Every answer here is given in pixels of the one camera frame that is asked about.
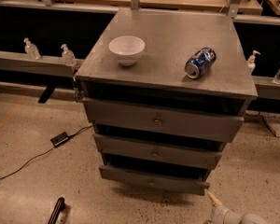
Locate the grey metal shelf rail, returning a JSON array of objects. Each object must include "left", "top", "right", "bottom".
[{"left": 0, "top": 51, "right": 72, "bottom": 77}]

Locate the grey bottom drawer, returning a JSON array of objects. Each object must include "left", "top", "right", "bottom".
[{"left": 99, "top": 154, "right": 210, "bottom": 195}]

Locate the grey drawer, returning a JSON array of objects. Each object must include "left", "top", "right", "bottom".
[
  {"left": 99, "top": 154, "right": 210, "bottom": 195},
  {"left": 83, "top": 98, "right": 244, "bottom": 143},
  {"left": 94, "top": 134, "right": 222, "bottom": 170}
]

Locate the grey wooden drawer cabinet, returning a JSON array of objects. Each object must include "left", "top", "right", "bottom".
[{"left": 75, "top": 8, "right": 259, "bottom": 182}]

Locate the clear pump bottle near cabinet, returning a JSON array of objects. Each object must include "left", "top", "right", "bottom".
[{"left": 61, "top": 44, "right": 77, "bottom": 66}]

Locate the black power adapter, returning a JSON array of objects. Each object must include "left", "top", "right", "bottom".
[{"left": 50, "top": 132, "right": 69, "bottom": 147}]

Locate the grey middle drawer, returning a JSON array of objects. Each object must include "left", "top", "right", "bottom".
[{"left": 94, "top": 134, "right": 222, "bottom": 170}]

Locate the crushed blue soda can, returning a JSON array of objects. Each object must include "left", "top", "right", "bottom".
[{"left": 185, "top": 48, "right": 217, "bottom": 79}]

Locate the white ceramic bowl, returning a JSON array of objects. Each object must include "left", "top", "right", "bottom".
[{"left": 108, "top": 35, "right": 146, "bottom": 66}]

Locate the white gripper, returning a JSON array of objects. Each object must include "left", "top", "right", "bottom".
[{"left": 206, "top": 190, "right": 242, "bottom": 224}]

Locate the white pump bottle right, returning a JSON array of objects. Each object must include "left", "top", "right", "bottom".
[{"left": 246, "top": 50, "right": 260, "bottom": 73}]

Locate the black cylindrical handle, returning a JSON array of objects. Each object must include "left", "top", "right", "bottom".
[{"left": 48, "top": 197, "right": 65, "bottom": 224}]

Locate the grey top drawer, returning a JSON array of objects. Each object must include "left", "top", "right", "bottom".
[{"left": 83, "top": 98, "right": 244, "bottom": 143}]

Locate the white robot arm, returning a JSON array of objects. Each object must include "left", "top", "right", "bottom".
[{"left": 204, "top": 190, "right": 268, "bottom": 224}]

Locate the black power cable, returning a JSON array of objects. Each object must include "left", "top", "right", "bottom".
[{"left": 0, "top": 124, "right": 94, "bottom": 185}]

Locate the grey block on floor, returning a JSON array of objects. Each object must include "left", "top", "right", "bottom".
[{"left": 264, "top": 117, "right": 280, "bottom": 137}]

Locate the clear pump bottle far left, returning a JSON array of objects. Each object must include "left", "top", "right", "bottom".
[{"left": 23, "top": 37, "right": 41, "bottom": 60}]

